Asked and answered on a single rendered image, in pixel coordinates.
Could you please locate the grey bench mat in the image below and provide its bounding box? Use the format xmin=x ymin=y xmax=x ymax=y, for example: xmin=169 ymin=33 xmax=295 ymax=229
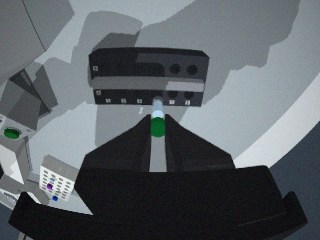
xmin=22 ymin=0 xmax=320 ymax=186

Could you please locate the purple-capped sample tube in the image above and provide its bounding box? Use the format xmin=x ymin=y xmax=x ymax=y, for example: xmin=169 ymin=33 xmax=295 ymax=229
xmin=47 ymin=178 xmax=55 ymax=190

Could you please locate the dark grey block with round holes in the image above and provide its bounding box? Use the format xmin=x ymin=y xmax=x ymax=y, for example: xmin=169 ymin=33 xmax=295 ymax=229
xmin=88 ymin=47 xmax=210 ymax=107

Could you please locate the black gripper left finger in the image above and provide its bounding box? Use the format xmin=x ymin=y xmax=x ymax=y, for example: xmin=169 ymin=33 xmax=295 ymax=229
xmin=80 ymin=114 xmax=151 ymax=172

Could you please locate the white block with round holes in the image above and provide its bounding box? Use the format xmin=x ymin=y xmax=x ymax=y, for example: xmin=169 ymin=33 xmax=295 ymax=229
xmin=0 ymin=174 xmax=49 ymax=206

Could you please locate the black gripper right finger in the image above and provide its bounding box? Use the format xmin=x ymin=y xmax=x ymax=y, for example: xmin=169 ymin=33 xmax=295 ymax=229
xmin=165 ymin=114 xmax=236 ymax=172

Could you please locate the green-capped sample tube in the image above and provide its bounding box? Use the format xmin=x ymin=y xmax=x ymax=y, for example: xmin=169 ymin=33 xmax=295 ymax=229
xmin=151 ymin=96 xmax=165 ymax=137

